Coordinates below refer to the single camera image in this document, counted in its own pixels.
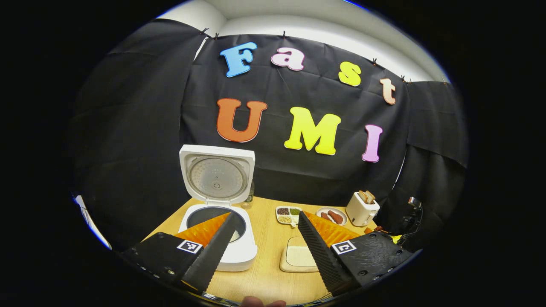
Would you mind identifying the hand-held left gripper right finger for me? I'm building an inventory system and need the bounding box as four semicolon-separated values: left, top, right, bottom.
297;211;414;298

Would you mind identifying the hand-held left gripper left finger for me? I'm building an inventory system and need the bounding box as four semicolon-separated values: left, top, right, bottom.
122;212;241;295

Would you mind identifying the white rice cooker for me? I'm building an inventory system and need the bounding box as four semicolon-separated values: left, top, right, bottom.
177;145;258;272

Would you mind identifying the white toaster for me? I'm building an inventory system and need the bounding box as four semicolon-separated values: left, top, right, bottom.
346;191;380;227

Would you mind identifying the white round plate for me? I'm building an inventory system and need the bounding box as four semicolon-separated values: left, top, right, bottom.
316;207;348;226

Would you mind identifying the white divided grain dish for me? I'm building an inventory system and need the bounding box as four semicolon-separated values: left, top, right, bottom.
276;206;302;228

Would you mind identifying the clear plastic water bottle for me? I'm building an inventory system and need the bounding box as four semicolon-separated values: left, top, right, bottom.
241;179;256;209

